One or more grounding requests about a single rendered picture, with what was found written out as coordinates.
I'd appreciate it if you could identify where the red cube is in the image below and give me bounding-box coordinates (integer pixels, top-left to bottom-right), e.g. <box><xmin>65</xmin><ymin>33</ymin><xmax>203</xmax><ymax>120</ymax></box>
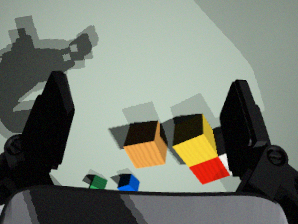
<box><xmin>189</xmin><ymin>157</ymin><xmax>230</xmax><ymax>185</ymax></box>

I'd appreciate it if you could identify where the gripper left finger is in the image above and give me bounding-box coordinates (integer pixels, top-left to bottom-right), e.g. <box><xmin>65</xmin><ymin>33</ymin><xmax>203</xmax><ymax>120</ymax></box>
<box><xmin>0</xmin><ymin>71</ymin><xmax>75</xmax><ymax>206</ymax></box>

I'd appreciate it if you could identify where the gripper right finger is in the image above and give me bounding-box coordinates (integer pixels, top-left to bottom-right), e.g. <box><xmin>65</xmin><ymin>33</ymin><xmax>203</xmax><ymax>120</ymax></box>
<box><xmin>220</xmin><ymin>79</ymin><xmax>298</xmax><ymax>224</ymax></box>

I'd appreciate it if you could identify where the blue cube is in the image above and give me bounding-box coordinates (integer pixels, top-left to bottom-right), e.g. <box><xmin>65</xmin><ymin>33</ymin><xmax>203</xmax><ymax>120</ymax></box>
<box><xmin>117</xmin><ymin>174</ymin><xmax>140</xmax><ymax>191</ymax></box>

